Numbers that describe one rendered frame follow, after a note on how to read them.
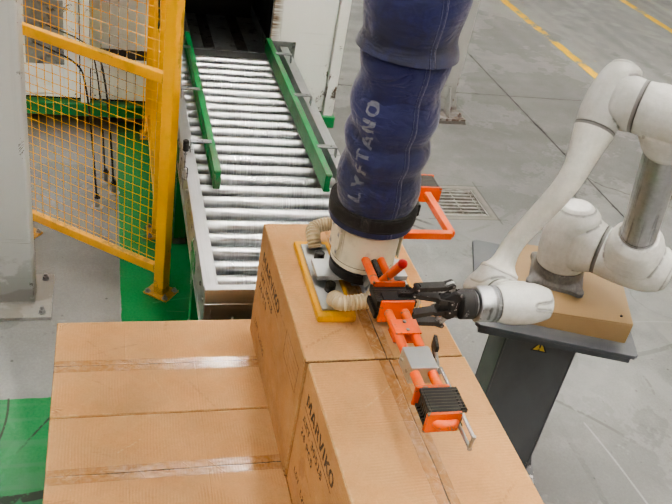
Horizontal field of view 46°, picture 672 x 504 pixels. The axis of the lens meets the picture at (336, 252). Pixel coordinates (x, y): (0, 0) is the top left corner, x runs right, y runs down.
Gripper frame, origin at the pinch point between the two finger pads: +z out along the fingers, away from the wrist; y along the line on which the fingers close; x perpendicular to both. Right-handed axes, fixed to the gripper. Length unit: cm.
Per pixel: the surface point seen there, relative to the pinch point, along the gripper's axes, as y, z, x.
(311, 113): 47, -31, 211
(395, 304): -2.3, 1.0, -3.0
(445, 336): 12.7, -17.6, 3.0
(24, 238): 75, 96, 138
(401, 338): -1.0, 2.5, -13.5
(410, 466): 13.2, 4.6, -37.2
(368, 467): 13.2, 13.5, -36.7
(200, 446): 53, 40, 8
